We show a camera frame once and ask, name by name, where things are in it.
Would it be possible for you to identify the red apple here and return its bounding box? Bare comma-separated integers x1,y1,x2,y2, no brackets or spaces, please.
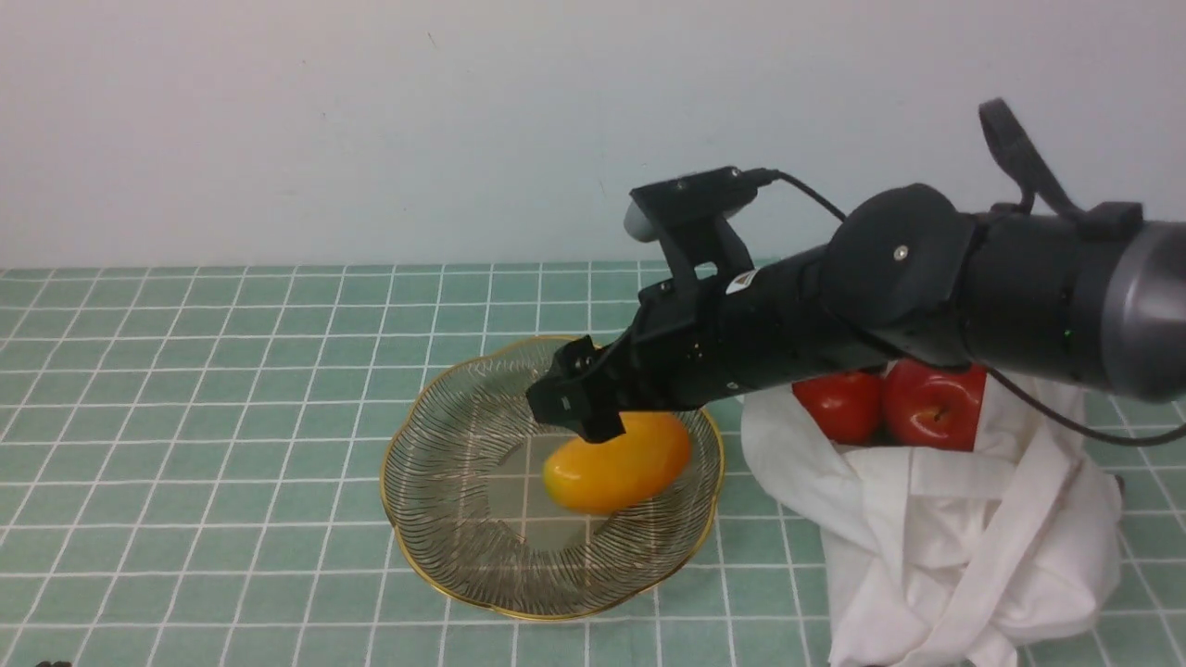
791,371,884,445
882,358,988,452

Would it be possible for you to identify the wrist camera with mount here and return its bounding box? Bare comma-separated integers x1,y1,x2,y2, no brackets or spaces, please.
624,166,759,291

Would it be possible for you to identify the white cloth tote bag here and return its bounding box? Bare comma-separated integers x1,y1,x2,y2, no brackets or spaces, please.
740,379,1124,666

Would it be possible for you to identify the black cable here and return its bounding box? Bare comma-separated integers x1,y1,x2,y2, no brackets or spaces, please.
742,99,1186,447

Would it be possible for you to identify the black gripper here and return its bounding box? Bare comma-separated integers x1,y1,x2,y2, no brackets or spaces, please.
525,246,839,444

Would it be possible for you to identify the gold wire fruit basket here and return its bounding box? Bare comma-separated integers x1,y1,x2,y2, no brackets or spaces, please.
380,336,725,622

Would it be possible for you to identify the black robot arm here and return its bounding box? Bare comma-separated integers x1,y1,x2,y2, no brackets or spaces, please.
525,173,1182,443

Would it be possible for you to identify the green checkered tablecloth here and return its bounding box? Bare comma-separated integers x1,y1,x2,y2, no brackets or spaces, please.
0,263,1186,667

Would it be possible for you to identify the orange yellow mango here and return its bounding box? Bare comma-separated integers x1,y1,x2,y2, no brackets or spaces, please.
542,412,691,516

